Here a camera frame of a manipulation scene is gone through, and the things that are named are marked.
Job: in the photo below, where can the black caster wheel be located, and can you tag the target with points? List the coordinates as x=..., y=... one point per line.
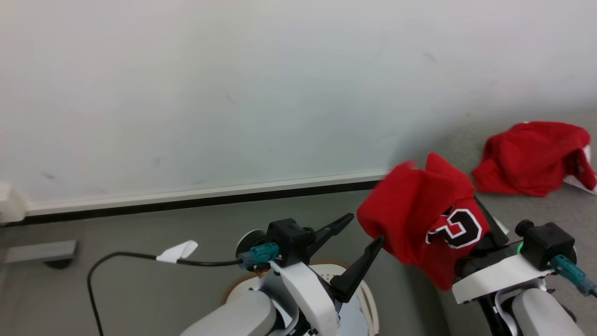
x=58, y=263

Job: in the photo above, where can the teal left camera connector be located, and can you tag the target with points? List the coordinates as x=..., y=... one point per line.
x=261, y=254

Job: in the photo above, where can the white laundry basket brown rim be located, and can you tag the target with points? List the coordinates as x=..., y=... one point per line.
x=371, y=303

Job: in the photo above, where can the red jersey with number print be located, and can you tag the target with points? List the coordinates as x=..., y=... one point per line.
x=410, y=219

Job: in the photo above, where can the teal camera connector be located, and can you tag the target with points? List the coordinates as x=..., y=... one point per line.
x=261, y=254
x=573, y=275

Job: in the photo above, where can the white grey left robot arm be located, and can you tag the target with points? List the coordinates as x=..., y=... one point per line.
x=242, y=312

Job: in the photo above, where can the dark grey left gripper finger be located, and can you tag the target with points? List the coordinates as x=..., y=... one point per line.
x=329, y=233
x=357, y=273

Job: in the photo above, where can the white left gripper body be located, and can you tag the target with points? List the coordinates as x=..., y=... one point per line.
x=308, y=294

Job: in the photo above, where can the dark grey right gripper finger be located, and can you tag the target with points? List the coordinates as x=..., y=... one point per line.
x=492, y=224

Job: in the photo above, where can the red garment with white trim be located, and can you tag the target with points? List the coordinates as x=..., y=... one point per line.
x=531, y=158

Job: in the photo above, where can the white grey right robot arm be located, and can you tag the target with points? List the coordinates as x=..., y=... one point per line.
x=543, y=312

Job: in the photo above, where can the grey fabric sofa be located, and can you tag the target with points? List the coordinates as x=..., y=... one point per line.
x=536, y=210

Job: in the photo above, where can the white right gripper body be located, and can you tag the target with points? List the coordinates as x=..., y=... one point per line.
x=499, y=277

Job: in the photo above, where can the white black baseboard strip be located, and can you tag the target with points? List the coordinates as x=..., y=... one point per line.
x=210, y=196

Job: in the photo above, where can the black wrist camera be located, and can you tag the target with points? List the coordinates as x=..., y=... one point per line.
x=289, y=240
x=545, y=242

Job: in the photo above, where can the teal right camera connector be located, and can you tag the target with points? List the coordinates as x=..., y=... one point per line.
x=573, y=275

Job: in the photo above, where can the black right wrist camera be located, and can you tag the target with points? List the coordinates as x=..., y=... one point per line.
x=545, y=242

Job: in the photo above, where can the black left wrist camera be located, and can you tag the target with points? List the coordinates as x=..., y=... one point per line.
x=289, y=240

